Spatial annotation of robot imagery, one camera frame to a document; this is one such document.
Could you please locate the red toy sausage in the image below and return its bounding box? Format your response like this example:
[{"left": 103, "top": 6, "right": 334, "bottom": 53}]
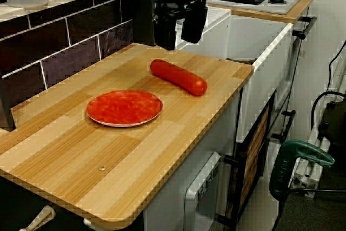
[{"left": 150, "top": 58, "right": 208, "bottom": 97}]

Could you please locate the red round plate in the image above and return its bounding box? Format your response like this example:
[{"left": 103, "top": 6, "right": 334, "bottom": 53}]
[{"left": 86, "top": 89, "right": 164, "bottom": 128}]

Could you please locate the white toy sink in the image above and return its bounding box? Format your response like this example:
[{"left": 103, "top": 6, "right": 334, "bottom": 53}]
[{"left": 174, "top": 6, "right": 295, "bottom": 143}]

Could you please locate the wooden stove counter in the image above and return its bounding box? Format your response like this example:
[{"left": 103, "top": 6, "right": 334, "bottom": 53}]
[{"left": 202, "top": 0, "right": 318, "bottom": 24}]

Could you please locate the wood panel cabinet door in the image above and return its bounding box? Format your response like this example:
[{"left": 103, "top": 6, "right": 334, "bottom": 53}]
[{"left": 224, "top": 91, "right": 277, "bottom": 225}]

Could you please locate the grey dishwasher front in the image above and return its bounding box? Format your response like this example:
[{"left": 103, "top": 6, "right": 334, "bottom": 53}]
[{"left": 184, "top": 151, "right": 223, "bottom": 231}]

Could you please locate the green power tool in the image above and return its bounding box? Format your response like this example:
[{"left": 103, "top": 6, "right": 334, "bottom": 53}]
[{"left": 269, "top": 139, "right": 336, "bottom": 200}]

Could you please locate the dark equipment box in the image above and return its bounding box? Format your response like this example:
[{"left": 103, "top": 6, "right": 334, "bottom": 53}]
[{"left": 317, "top": 101, "right": 346, "bottom": 152}]

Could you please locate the thin black rod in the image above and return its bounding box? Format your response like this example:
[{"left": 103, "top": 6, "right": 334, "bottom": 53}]
[{"left": 275, "top": 187, "right": 346, "bottom": 231}]

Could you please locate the black bar handle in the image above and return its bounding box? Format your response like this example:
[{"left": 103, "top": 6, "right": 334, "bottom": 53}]
[
  {"left": 291, "top": 16, "right": 317, "bottom": 40},
  {"left": 271, "top": 109, "right": 297, "bottom": 143}
]

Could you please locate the thick black cable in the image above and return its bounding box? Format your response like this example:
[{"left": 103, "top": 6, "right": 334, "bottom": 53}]
[{"left": 310, "top": 90, "right": 346, "bottom": 126}]

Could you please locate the thin black cable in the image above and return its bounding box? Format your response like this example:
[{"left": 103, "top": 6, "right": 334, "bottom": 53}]
[{"left": 325, "top": 40, "right": 346, "bottom": 93}]

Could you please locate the aluminium extrusion rail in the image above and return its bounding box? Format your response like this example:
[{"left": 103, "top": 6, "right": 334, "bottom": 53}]
[{"left": 290, "top": 122, "right": 334, "bottom": 199}]

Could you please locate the white lever handle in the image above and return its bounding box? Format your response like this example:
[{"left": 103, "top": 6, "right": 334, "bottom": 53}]
[{"left": 18, "top": 205, "right": 56, "bottom": 231}]

